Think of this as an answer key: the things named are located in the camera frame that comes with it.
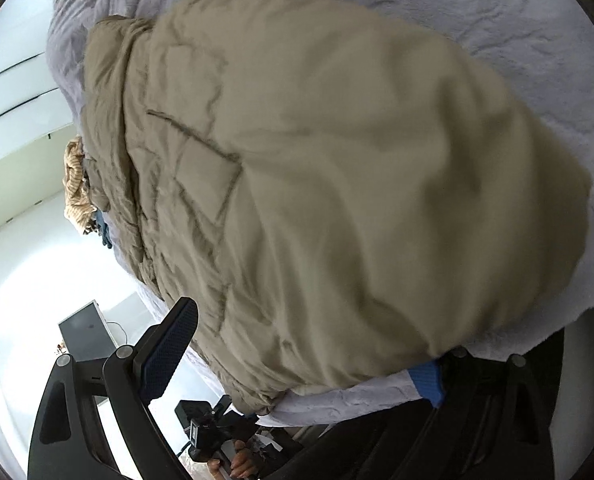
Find beige striped garment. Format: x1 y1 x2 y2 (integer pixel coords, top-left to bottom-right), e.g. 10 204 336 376
63 136 98 236

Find person's left hand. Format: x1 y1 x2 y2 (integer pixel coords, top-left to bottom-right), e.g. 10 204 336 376
208 447 260 480

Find white wardrobe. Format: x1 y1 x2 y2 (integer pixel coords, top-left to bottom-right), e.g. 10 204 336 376
0 50 75 133

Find white framed monitor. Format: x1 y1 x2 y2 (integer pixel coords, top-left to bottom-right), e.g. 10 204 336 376
58 299 118 363

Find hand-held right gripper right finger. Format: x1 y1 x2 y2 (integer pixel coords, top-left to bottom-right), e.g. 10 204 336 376
410 346 571 480

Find blue jeans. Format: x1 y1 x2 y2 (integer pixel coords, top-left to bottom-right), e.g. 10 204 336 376
91 210 114 251

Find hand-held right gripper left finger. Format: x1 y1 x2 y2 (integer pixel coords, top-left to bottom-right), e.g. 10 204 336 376
27 296 199 480

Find lavender embossed bed blanket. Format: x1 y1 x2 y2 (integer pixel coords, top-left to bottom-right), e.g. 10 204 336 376
44 0 594 428

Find khaki puffer jacket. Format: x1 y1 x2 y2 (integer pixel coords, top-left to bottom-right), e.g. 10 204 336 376
79 0 594 413

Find white door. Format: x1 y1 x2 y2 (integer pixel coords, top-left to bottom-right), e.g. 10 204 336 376
0 132 85 232

